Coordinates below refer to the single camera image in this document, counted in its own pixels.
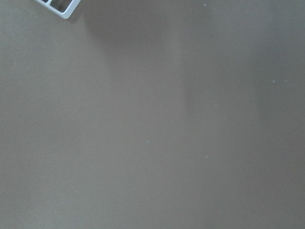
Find pastel cups rack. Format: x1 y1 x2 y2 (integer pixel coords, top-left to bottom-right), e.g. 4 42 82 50
35 0 81 20

